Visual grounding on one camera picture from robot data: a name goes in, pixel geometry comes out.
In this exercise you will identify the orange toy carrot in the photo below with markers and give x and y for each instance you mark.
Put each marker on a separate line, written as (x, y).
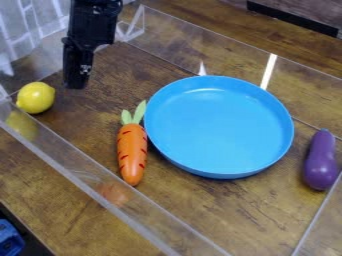
(132, 143)

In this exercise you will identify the yellow toy lemon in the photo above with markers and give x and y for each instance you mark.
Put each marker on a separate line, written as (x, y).
(35, 97)

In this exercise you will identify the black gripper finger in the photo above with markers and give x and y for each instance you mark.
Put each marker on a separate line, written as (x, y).
(67, 61)
(81, 67)

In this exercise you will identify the blue object at corner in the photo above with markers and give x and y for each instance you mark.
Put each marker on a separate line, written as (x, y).
(11, 241)

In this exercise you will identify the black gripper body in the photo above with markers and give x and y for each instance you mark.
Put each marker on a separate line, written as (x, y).
(93, 24)

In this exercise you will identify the purple toy eggplant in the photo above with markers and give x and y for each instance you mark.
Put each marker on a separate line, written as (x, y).
(321, 167)

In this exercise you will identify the blue round plastic tray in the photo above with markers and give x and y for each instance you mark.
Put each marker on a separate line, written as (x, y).
(218, 126)

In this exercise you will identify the clear acrylic barrier wall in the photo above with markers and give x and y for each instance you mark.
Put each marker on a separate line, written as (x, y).
(59, 181)

